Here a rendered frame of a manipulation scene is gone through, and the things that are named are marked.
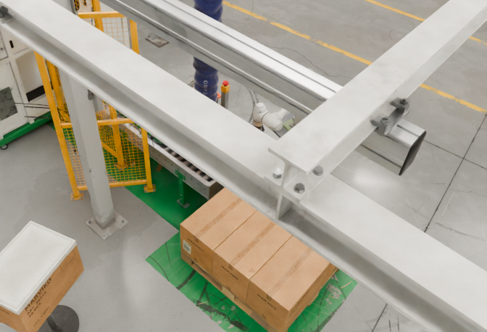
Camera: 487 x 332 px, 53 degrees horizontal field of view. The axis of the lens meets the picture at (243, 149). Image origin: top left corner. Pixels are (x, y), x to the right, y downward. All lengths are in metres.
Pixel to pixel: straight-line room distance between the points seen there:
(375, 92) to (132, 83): 0.64
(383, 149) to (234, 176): 0.41
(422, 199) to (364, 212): 4.66
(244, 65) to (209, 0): 2.30
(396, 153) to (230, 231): 3.07
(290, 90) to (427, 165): 4.80
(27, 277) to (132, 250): 1.44
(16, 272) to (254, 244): 1.84
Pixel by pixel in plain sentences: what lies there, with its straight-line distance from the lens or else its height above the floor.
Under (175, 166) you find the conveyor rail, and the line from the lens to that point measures 4.76.
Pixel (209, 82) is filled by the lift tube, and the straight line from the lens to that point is 4.21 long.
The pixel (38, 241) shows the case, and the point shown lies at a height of 1.02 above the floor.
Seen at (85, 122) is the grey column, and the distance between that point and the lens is 4.02.
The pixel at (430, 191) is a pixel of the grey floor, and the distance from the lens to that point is 5.87.
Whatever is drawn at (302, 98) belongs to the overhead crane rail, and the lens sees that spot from 1.41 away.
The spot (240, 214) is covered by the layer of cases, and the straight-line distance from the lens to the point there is 4.39.
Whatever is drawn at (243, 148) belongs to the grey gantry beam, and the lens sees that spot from 1.16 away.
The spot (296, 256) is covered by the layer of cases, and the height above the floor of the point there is 0.54.
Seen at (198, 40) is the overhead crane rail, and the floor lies 3.16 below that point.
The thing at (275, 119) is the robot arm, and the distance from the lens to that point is 3.93.
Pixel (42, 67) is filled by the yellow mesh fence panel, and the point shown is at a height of 1.65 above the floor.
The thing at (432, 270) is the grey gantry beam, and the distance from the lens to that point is 1.05.
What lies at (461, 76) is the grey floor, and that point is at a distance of 7.86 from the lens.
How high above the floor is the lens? 4.03
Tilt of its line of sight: 45 degrees down
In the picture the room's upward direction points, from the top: 6 degrees clockwise
